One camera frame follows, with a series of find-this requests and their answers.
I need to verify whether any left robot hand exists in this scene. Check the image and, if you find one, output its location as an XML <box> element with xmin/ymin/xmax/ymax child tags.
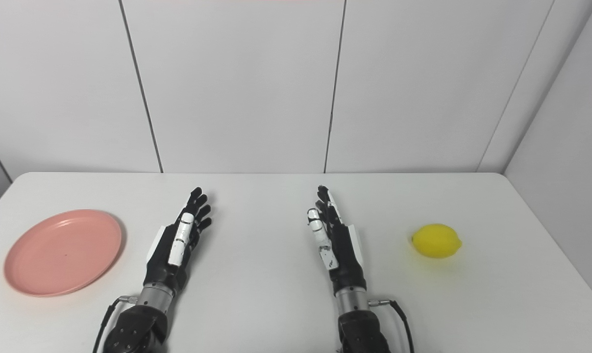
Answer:
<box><xmin>143</xmin><ymin>187</ymin><xmax>213</xmax><ymax>295</ymax></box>

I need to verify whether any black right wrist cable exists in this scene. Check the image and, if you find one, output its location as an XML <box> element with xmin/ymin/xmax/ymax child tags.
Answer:
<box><xmin>369</xmin><ymin>299</ymin><xmax>415</xmax><ymax>353</ymax></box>

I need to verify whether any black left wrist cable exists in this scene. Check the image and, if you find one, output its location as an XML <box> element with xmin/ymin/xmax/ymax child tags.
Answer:
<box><xmin>92</xmin><ymin>295</ymin><xmax>139</xmax><ymax>353</ymax></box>

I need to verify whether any pink plate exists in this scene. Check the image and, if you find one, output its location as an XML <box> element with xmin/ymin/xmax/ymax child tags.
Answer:
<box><xmin>3</xmin><ymin>209</ymin><xmax>123</xmax><ymax>298</ymax></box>

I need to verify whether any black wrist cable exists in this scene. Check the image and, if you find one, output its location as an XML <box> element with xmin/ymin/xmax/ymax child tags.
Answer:
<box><xmin>369</xmin><ymin>299</ymin><xmax>415</xmax><ymax>353</ymax></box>
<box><xmin>92</xmin><ymin>295</ymin><xmax>139</xmax><ymax>353</ymax></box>

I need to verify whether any yellow lemon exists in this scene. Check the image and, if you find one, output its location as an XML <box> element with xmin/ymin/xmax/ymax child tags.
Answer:
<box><xmin>411</xmin><ymin>224</ymin><xmax>463</xmax><ymax>259</ymax></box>

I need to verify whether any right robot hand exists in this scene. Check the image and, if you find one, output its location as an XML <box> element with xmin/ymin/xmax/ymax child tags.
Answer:
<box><xmin>306</xmin><ymin>185</ymin><xmax>368</xmax><ymax>297</ymax></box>

